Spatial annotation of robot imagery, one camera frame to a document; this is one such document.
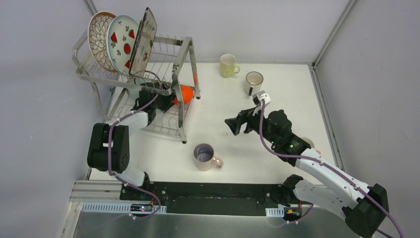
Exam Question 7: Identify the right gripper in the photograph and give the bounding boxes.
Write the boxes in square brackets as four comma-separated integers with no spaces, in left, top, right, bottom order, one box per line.
[224,104,278,146]

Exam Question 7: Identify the orange plastic bowl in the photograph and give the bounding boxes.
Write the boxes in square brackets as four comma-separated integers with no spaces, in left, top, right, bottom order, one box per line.
[180,85,194,105]

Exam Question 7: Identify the mint green bowl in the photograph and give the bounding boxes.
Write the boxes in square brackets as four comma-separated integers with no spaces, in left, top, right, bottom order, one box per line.
[127,89,139,99]

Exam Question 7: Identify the pink iridescent mug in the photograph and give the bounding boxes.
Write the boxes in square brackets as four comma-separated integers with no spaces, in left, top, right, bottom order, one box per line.
[193,143,224,171]

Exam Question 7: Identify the square flower pattern plate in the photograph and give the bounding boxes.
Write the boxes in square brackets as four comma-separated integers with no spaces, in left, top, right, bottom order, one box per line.
[129,7,158,77]

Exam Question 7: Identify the watermelon pattern round plate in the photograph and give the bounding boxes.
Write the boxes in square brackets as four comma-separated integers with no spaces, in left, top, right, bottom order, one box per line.
[106,15,139,76]

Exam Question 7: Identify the floral petal brown-rim plate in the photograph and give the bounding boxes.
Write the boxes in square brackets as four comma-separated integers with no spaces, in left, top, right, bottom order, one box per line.
[88,11,116,72]

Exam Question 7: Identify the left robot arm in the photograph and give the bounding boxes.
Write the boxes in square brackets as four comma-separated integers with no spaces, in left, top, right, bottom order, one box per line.
[87,91,177,201]

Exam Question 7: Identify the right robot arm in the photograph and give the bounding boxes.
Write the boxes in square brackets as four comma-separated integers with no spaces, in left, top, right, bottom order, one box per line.
[224,108,389,238]

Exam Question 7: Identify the stainless steel dish rack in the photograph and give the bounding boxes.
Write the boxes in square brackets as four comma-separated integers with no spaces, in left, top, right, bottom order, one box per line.
[71,28,202,145]

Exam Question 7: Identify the white mug dark rim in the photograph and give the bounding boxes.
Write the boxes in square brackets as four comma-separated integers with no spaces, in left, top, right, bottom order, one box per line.
[244,71,264,96]

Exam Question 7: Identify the yellow mug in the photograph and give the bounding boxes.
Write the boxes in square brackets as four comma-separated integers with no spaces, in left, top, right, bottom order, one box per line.
[219,54,241,78]

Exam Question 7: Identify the pink cup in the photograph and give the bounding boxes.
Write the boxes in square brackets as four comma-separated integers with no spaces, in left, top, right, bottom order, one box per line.
[302,137,321,155]

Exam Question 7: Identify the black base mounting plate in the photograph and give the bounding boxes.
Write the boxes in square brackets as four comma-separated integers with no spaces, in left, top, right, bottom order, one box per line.
[119,182,305,217]

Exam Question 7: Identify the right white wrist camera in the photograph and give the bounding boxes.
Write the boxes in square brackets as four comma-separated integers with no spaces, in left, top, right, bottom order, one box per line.
[252,90,271,116]

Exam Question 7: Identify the aluminium frame rail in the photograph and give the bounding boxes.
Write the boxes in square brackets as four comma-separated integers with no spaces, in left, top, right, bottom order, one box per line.
[308,64,345,171]

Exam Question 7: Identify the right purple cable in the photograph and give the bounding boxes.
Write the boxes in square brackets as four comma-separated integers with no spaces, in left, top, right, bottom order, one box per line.
[258,98,406,238]

